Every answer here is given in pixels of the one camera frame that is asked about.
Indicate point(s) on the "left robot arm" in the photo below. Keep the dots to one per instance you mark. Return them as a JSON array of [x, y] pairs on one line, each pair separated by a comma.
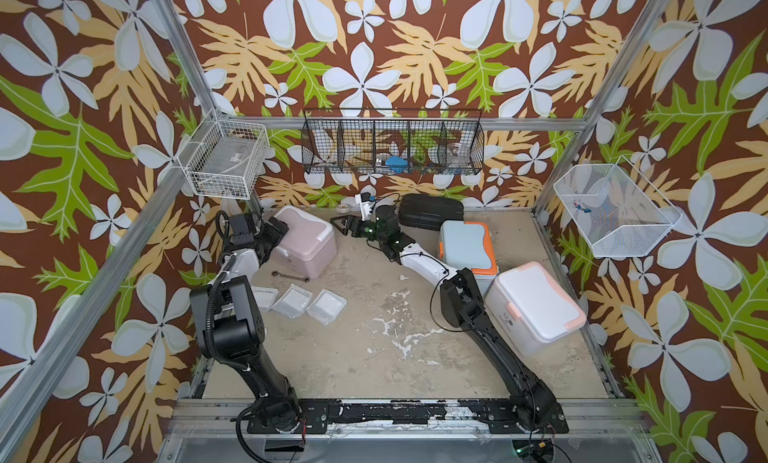
[[229, 325]]

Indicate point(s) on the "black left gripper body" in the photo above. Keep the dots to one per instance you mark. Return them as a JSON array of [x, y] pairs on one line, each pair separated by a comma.
[[269, 238]]

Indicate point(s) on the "grey box orange handle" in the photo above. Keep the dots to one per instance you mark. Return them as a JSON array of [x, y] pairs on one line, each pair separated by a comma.
[[468, 244]]

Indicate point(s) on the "white and salmon first aid box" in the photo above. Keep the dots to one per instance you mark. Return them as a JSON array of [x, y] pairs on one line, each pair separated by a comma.
[[533, 309]]

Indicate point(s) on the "white wire basket left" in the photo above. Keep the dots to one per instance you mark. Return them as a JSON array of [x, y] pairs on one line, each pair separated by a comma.
[[223, 157]]

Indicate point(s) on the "pink medicine chest box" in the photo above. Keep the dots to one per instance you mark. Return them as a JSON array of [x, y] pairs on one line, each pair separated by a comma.
[[309, 246]]

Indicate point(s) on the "black hard case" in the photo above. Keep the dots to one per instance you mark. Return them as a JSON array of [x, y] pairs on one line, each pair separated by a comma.
[[428, 212]]

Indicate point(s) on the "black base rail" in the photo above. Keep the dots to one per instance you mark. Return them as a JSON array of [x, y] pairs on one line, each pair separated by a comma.
[[414, 414]]

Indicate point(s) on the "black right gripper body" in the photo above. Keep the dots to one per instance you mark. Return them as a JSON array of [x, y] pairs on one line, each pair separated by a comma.
[[370, 230]]

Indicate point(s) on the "white mesh basket right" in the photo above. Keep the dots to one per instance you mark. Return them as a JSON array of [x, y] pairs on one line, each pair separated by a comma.
[[617, 209]]

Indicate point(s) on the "white gauze packet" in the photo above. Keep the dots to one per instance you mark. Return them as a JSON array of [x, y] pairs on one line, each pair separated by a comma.
[[294, 302], [326, 307], [265, 297]]

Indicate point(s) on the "silver ratchet wrench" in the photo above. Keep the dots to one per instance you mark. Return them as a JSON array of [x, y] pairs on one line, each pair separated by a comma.
[[289, 276]]

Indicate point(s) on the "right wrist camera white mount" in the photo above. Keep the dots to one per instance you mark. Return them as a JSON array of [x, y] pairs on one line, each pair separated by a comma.
[[366, 203]]

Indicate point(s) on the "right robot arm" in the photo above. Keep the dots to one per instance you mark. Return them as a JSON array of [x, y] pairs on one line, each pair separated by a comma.
[[531, 407]]

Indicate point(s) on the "blue item in black basket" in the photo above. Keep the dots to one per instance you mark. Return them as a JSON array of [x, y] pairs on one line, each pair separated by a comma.
[[396, 164]]

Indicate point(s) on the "black wire basket rear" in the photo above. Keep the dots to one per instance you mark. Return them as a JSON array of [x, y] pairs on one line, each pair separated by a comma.
[[433, 141]]

